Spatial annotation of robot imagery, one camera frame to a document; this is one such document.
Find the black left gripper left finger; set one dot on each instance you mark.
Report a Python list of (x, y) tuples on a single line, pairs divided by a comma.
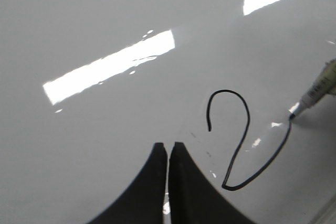
[(142, 201)]

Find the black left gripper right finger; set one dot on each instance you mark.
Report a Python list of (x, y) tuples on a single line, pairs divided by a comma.
[(192, 197)]

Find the white black whiteboard marker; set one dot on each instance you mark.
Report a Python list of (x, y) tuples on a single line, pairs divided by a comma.
[(323, 84)]

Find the white whiteboard with grey frame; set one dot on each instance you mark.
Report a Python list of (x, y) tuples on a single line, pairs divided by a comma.
[(88, 86)]

